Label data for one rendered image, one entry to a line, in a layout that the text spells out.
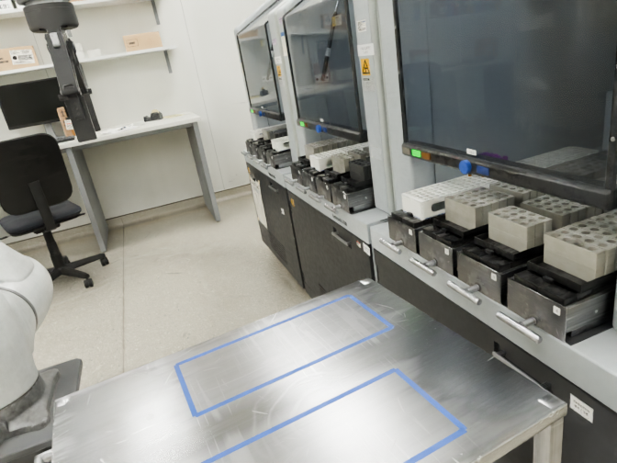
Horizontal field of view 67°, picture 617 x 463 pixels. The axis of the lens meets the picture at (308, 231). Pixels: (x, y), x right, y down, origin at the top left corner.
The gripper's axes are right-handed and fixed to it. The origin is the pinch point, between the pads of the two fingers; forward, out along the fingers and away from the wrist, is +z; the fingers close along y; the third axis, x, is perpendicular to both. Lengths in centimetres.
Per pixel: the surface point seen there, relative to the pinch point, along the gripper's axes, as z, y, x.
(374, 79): 4, -33, 75
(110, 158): 57, -360, -22
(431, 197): 34, -7, 74
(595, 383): 50, 49, 66
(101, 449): 38, 36, -8
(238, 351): 37.9, 24.4, 13.8
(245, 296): 120, -149, 40
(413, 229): 39, -4, 66
